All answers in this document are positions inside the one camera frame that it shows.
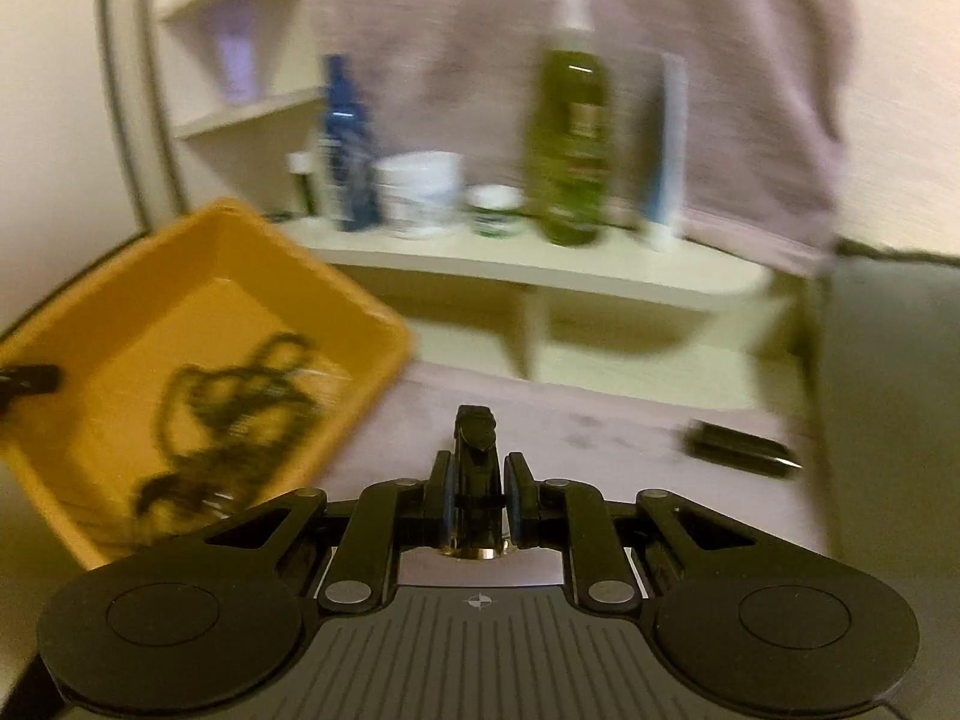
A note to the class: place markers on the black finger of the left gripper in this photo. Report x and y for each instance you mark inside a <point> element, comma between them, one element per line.
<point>27,381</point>

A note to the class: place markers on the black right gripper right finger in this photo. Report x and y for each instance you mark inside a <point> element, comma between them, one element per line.
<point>572,518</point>

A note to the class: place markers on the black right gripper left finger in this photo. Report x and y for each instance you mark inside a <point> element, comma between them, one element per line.
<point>367,536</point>

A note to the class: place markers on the black strap wristwatch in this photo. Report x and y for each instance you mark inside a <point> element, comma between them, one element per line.
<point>473,499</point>

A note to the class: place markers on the yellow plastic tray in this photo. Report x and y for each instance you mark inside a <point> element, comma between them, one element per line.
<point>204,292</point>

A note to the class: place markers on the cream corner shelf unit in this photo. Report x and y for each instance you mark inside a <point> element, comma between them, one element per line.
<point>690,325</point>

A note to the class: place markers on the small green white jar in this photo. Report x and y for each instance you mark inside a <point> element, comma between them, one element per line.
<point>495,210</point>

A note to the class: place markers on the blue white tube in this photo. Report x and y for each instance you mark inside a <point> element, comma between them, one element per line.
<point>666,194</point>

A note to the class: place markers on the white cream jar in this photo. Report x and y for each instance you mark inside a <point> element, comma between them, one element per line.
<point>420,192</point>

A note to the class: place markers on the blue spray bottle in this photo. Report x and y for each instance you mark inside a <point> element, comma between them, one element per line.
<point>348,149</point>

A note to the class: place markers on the grey cushion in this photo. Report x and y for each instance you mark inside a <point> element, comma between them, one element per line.
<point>886,390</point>

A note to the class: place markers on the lilac tube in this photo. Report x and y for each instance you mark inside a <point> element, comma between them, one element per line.
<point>234,26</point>

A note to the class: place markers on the green olive spray bottle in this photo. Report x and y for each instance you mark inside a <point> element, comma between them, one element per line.
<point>569,133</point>

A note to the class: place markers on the pink hanging towel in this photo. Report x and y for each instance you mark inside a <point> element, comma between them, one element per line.
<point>719,118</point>

